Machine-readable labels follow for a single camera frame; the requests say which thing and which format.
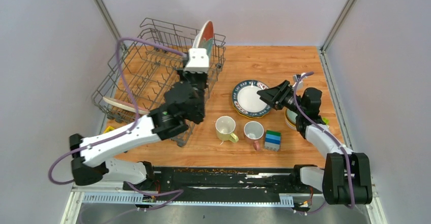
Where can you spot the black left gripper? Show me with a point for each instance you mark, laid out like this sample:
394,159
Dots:
203,75

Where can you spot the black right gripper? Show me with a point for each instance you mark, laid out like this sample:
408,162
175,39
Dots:
275,94

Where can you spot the teal rimmed plate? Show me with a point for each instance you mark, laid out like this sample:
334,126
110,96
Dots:
244,94

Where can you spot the red and teal floral plate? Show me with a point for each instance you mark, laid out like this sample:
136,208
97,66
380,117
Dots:
205,38

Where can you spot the cream and pink plate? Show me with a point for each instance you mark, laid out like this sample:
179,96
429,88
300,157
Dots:
124,105

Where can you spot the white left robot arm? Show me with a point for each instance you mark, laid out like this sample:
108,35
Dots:
93,157

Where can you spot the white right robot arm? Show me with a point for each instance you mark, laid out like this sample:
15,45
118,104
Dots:
346,177

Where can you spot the stacked teal and yellow bowls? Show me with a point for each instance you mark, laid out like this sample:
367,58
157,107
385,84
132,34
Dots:
290,119

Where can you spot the pink mug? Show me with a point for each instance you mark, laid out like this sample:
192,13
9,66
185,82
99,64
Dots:
253,133

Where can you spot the green blue grey block stack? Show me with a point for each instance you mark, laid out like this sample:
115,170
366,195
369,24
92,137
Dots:
272,140

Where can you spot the green scalloped plate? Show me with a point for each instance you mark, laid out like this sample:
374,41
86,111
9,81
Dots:
251,115

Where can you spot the yellow mug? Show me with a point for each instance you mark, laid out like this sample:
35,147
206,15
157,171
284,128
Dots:
225,126

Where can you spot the small red yellow green toy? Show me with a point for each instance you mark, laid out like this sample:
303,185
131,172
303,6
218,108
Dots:
326,121

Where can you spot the yellow red blue toy block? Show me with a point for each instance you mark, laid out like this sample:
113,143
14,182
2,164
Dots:
108,129

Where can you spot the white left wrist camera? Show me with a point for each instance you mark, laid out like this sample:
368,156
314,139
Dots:
198,61

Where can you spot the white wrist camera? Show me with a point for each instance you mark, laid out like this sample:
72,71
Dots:
297,81
198,61

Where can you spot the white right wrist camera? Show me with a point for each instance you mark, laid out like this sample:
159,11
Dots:
297,81

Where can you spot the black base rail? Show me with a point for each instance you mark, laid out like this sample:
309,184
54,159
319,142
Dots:
213,186

